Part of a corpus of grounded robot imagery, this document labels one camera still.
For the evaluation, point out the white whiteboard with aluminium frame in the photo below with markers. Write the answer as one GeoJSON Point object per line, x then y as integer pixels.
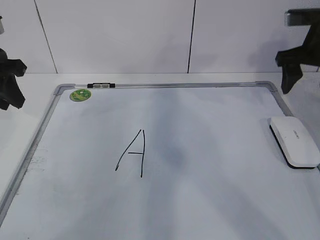
{"type": "Point", "coordinates": [161, 162]}

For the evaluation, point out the white whiteboard eraser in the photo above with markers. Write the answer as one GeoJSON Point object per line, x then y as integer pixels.
{"type": "Point", "coordinates": [295, 141]}

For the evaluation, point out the black and grey board clip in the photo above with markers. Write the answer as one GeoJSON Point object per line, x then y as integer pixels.
{"type": "Point", "coordinates": [100, 85]}

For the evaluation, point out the green round magnet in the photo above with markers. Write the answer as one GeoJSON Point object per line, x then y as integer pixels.
{"type": "Point", "coordinates": [80, 95]}

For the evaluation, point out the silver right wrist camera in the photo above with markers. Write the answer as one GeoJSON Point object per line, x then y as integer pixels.
{"type": "Point", "coordinates": [302, 16]}

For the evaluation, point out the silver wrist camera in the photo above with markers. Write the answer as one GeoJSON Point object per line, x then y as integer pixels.
{"type": "Point", "coordinates": [302, 16]}
{"type": "Point", "coordinates": [1, 26]}

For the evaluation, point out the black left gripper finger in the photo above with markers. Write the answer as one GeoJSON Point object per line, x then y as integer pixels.
{"type": "Point", "coordinates": [10, 93]}

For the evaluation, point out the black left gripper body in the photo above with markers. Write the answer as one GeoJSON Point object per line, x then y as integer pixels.
{"type": "Point", "coordinates": [10, 67]}

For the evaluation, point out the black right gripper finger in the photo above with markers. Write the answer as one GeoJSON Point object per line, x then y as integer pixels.
{"type": "Point", "coordinates": [291, 73]}

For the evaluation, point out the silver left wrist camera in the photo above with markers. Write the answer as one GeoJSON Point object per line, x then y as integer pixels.
{"type": "Point", "coordinates": [1, 26]}

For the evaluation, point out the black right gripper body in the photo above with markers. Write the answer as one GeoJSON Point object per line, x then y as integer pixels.
{"type": "Point", "coordinates": [306, 54]}

